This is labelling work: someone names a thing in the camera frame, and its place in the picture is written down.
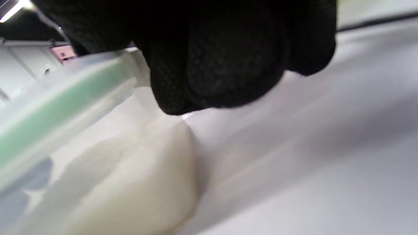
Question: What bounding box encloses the person's right hand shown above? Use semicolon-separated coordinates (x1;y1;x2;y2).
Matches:
31;0;337;116

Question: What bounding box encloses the clear container with green-sealed lid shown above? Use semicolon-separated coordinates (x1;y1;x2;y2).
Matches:
0;47;200;235

